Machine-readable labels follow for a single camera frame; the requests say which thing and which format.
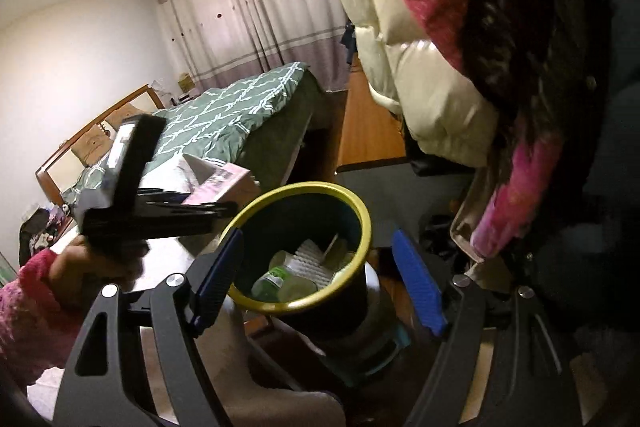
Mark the pink tissue box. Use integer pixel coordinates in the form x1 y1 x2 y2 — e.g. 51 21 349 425
140 154 260 208

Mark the cream puffer jacket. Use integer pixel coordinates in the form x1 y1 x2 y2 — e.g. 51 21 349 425
341 0 497 168

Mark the green checked bed quilt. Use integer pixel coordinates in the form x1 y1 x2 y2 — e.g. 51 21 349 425
74 60 321 203

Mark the pale striped window curtain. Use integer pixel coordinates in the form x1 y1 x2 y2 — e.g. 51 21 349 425
156 0 348 91

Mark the yellow rimmed dark trash bin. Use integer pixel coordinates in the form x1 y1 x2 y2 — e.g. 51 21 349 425
227 182 410 376

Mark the wooden bed headboard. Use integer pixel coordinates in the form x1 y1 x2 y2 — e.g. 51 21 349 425
35 86 164 206

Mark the green label plastic bottle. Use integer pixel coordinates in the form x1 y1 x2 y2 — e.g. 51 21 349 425
250 267 318 303

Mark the pink fuzzy sleeve forearm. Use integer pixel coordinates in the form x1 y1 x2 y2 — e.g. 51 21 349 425
0 249 82 389

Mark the red quilted jacket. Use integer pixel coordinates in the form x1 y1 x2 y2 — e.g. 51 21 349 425
404 0 614 259

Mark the left hand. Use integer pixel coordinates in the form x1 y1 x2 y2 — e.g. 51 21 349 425
48 235 149 311

